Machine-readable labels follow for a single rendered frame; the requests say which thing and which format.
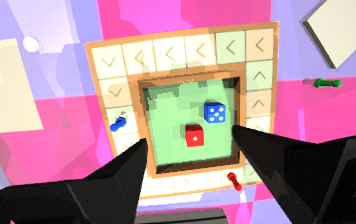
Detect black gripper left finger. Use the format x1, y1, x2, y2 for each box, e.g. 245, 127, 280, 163
0, 138, 148, 224

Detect green pawn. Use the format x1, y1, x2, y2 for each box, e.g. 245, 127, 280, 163
314, 78, 342, 88

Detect blue pawn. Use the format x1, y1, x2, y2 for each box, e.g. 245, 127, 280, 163
109, 117, 126, 132

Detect blue die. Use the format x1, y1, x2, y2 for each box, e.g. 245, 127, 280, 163
204, 102, 226, 123

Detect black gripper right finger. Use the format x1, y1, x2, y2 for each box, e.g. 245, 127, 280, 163
231, 125, 356, 224

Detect red die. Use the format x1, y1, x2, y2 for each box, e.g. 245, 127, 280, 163
185, 124, 204, 147

